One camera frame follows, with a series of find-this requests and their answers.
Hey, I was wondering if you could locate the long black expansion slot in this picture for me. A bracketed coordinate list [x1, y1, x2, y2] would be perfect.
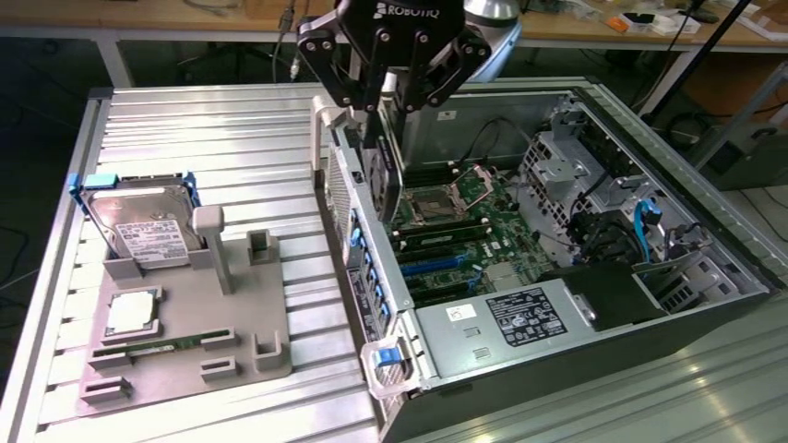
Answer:
[407, 280, 471, 304]

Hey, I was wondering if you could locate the silver chipset heatsink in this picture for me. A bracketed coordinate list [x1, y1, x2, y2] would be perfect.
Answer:
[484, 264, 523, 288]

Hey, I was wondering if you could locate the white and black desk device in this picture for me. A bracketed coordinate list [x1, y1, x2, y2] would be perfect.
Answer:
[619, 11, 679, 37]

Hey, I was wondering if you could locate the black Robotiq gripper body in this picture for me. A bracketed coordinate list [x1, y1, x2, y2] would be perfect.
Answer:
[335, 0, 466, 71]

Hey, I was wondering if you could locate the silver hard disk white label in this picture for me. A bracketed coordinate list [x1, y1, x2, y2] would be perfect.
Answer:
[84, 184, 206, 272]

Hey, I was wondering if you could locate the black installed RAM stick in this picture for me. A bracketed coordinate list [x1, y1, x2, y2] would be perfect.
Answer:
[398, 224, 490, 254]

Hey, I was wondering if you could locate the silver metal disk bay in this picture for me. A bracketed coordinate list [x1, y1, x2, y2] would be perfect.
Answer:
[515, 104, 635, 218]

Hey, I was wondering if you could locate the blue expansion slot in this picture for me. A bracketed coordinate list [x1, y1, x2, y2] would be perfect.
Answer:
[402, 255, 464, 279]

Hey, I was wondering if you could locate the green loose RAM stick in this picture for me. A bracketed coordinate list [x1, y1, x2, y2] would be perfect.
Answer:
[96, 334, 211, 359]

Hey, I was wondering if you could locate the silver perforated disk bay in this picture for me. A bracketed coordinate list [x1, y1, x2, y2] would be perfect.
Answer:
[634, 256, 771, 322]

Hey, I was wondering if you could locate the silver power supply unit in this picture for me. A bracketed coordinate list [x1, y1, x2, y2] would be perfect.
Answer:
[412, 277, 600, 380]

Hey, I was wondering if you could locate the black looped wire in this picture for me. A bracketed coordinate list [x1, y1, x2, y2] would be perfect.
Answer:
[464, 115, 535, 168]

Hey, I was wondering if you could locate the blue data wire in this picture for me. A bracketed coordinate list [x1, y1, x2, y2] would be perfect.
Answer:
[628, 197, 666, 267]

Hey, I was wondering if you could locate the CPU socket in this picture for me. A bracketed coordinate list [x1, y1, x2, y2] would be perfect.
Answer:
[408, 186, 462, 222]

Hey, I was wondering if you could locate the open black PC case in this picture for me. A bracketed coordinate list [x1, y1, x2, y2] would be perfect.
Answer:
[311, 76, 783, 443]

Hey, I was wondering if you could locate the blue case release latch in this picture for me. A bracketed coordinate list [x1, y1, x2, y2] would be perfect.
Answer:
[371, 347, 403, 369]

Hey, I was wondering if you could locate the green motherboard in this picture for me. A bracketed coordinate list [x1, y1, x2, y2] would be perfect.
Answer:
[384, 161, 555, 308]

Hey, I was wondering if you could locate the silver CPU chip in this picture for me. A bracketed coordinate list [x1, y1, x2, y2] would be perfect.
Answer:
[107, 292, 160, 334]

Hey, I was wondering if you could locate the open metal socket cover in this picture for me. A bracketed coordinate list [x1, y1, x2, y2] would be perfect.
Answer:
[447, 162, 499, 198]

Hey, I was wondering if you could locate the black wire bundle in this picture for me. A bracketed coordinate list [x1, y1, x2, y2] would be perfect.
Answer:
[563, 210, 639, 267]

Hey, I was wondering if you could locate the wooden desk white frame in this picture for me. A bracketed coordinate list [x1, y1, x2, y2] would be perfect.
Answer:
[0, 0, 338, 89]
[522, 0, 788, 116]

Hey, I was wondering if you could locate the grey plastic parts rack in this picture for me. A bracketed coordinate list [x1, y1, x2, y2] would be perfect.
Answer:
[74, 205, 295, 419]

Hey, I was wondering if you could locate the dark grey equipment box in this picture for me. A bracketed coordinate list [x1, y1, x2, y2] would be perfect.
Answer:
[707, 128, 788, 191]

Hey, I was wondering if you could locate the black slanted pole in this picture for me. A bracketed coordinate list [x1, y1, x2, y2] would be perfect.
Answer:
[639, 0, 760, 117]

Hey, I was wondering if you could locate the expansion card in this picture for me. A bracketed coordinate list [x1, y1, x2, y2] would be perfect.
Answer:
[362, 133, 407, 224]

